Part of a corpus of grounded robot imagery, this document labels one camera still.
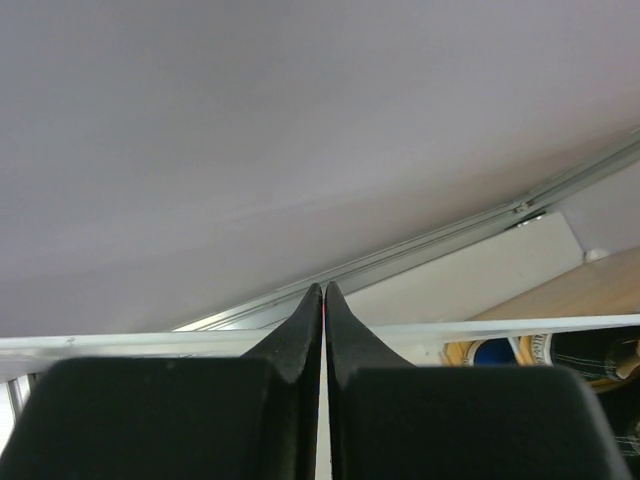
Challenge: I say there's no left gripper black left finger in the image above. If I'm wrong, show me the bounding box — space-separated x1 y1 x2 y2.
1 285 323 479

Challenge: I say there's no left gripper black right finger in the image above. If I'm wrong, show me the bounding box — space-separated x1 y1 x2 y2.
324 283 632 479

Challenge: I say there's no blue canvas sneaker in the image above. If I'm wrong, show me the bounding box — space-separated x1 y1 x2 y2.
462 338 519 366

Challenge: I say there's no black canvas sneaker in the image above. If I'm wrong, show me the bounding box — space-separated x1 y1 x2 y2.
519 326 639 390

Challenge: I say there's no frosted white cabinet door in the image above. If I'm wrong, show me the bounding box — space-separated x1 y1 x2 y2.
1 314 639 383

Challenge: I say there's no wooden shoe cabinet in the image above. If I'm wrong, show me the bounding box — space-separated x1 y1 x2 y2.
439 244 640 396

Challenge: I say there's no left aluminium frame post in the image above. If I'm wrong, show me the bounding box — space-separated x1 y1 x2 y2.
175 129 639 332

